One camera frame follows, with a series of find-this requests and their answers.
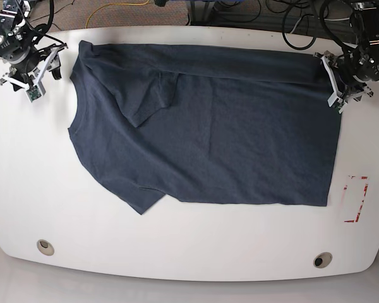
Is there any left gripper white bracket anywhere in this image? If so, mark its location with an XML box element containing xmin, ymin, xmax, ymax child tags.
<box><xmin>314</xmin><ymin>51</ymin><xmax>373</xmax><ymax>107</ymax></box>

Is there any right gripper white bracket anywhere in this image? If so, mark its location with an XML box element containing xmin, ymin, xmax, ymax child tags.
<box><xmin>0</xmin><ymin>44</ymin><xmax>68</xmax><ymax>95</ymax></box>

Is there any dark blue t-shirt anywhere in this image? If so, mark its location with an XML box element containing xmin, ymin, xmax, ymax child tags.
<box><xmin>69</xmin><ymin>41</ymin><xmax>341</xmax><ymax>214</ymax></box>

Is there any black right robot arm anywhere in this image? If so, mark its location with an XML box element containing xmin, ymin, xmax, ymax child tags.
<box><xmin>0</xmin><ymin>0</ymin><xmax>68</xmax><ymax>102</ymax></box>

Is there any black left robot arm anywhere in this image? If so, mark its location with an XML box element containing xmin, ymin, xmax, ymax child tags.
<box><xmin>315</xmin><ymin>1</ymin><xmax>379</xmax><ymax>112</ymax></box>

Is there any red tape marking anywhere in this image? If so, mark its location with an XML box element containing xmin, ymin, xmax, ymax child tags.
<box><xmin>340</xmin><ymin>175</ymin><xmax>369</xmax><ymax>223</ymax></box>

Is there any right table grommet hole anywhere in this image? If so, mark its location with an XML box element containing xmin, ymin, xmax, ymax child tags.
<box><xmin>313</xmin><ymin>252</ymin><xmax>333</xmax><ymax>269</ymax></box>

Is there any table grommet hole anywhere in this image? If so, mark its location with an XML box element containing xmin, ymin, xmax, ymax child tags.
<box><xmin>37</xmin><ymin>239</ymin><xmax>54</xmax><ymax>256</ymax></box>
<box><xmin>313</xmin><ymin>252</ymin><xmax>333</xmax><ymax>269</ymax></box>

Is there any left table grommet hole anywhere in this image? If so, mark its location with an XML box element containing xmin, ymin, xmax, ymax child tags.
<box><xmin>37</xmin><ymin>239</ymin><xmax>54</xmax><ymax>256</ymax></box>

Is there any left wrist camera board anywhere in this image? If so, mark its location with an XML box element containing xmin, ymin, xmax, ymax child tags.
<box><xmin>332</xmin><ymin>103</ymin><xmax>344</xmax><ymax>114</ymax></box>

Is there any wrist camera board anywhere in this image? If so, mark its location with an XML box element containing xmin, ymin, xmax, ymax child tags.
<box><xmin>26</xmin><ymin>86</ymin><xmax>42</xmax><ymax>103</ymax></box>
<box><xmin>332</xmin><ymin>103</ymin><xmax>344</xmax><ymax>114</ymax></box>

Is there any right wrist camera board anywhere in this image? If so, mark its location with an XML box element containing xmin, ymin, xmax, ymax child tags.
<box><xmin>26</xmin><ymin>86</ymin><xmax>42</xmax><ymax>103</ymax></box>

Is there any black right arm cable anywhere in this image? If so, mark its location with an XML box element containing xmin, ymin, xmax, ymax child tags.
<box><xmin>18</xmin><ymin>0</ymin><xmax>66</xmax><ymax>48</ymax></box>

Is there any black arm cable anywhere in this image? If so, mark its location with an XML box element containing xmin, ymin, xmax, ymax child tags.
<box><xmin>281</xmin><ymin>0</ymin><xmax>358</xmax><ymax>54</ymax></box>
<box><xmin>18</xmin><ymin>0</ymin><xmax>66</xmax><ymax>48</ymax></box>

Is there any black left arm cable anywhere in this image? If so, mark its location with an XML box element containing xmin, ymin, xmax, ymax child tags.
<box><xmin>281</xmin><ymin>0</ymin><xmax>358</xmax><ymax>54</ymax></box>

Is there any yellow cable on floor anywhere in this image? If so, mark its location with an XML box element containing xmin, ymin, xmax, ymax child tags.
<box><xmin>85</xmin><ymin>1</ymin><xmax>151</xmax><ymax>29</ymax></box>

